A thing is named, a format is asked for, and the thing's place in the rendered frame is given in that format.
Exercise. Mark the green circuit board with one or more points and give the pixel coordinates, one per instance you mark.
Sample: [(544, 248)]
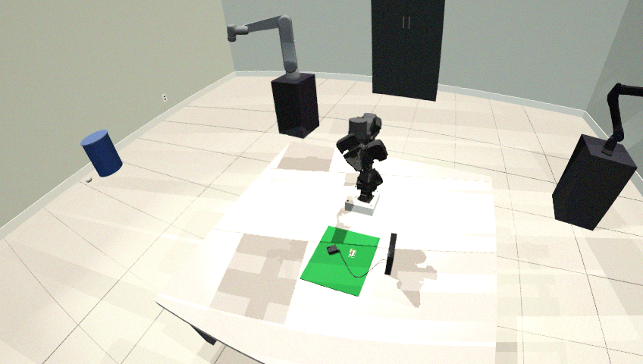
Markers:
[(331, 271)]

